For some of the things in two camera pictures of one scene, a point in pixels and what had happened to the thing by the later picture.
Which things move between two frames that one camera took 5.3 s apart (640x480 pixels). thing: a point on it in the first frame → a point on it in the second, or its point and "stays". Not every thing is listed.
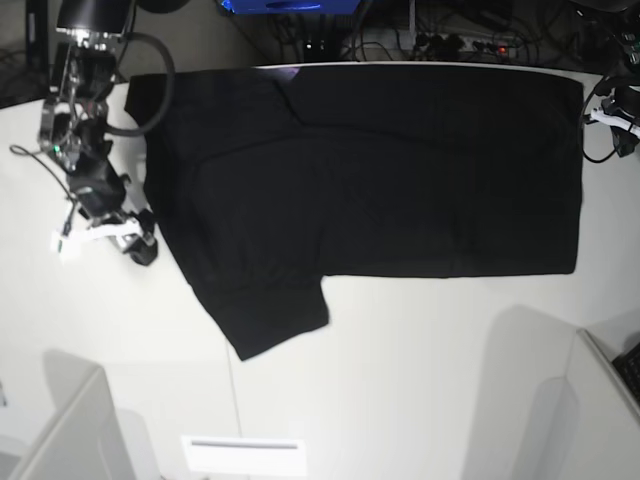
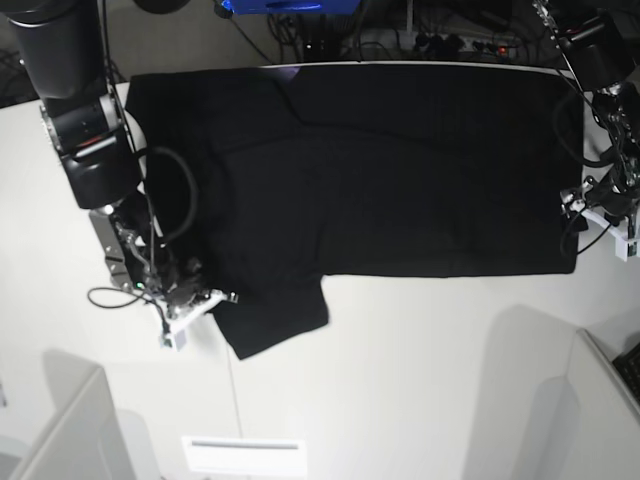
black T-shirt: [269, 179] stays
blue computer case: [291, 6] stays
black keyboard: [628, 365] stays
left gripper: [99, 191] → [185, 293]
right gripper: [620, 110] → [604, 196]
